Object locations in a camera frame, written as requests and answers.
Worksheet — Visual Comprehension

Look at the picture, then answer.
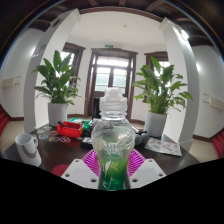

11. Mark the black chair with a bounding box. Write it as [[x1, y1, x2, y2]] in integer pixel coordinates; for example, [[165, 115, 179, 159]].
[[92, 96, 103, 120]]

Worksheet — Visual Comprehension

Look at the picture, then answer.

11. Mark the brown framed window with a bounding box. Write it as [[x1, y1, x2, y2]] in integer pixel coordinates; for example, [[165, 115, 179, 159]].
[[144, 50, 169, 79], [59, 42, 86, 78]]

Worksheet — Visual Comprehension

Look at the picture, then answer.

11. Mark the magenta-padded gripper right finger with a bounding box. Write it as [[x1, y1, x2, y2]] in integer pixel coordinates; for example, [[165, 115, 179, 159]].
[[127, 148, 167, 191]]

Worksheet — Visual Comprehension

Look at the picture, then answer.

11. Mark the white wall box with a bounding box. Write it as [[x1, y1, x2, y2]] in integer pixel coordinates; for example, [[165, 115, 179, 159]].
[[202, 93, 224, 112], [1, 75, 22, 89]]

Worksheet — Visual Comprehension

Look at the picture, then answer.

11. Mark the grey dumbbell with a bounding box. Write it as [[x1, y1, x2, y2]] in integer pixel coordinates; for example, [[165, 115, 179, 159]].
[[134, 131, 151, 147]]

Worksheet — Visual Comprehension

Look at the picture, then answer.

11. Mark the green package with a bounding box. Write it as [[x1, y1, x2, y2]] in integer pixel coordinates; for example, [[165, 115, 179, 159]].
[[68, 117, 94, 129]]

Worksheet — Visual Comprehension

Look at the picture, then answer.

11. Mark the white mug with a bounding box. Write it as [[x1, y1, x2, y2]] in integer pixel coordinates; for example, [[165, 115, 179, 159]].
[[14, 132, 43, 168]]

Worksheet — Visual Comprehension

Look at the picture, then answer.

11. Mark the small black box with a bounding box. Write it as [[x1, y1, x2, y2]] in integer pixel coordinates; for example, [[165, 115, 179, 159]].
[[79, 136, 94, 150]]

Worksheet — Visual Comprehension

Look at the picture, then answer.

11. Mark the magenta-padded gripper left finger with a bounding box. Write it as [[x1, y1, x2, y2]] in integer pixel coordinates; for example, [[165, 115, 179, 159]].
[[60, 148, 101, 191]]

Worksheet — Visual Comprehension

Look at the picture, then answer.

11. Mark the leafy plant in white pot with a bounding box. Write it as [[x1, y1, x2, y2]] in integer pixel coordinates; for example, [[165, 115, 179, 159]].
[[132, 55, 194, 138], [32, 49, 82, 127]]

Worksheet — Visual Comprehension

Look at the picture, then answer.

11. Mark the clear bottle with green label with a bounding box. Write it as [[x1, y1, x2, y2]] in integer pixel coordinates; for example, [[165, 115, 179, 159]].
[[90, 87, 137, 192]]

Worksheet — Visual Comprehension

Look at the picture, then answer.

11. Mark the red plastic basket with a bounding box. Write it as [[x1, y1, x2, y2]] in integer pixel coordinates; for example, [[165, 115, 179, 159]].
[[55, 120, 85, 139]]

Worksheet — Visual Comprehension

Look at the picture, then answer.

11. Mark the brown wooden double door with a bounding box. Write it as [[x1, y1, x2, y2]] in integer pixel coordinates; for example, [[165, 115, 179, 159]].
[[83, 47, 139, 121]]

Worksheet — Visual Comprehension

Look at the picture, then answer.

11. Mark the red carpeted staircase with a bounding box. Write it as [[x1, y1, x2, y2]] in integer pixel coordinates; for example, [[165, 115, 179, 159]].
[[0, 104, 10, 136], [212, 129, 224, 159]]

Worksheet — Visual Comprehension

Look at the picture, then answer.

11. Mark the printed paper leaflet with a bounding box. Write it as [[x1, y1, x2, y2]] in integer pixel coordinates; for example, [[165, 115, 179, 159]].
[[144, 136, 183, 157]]

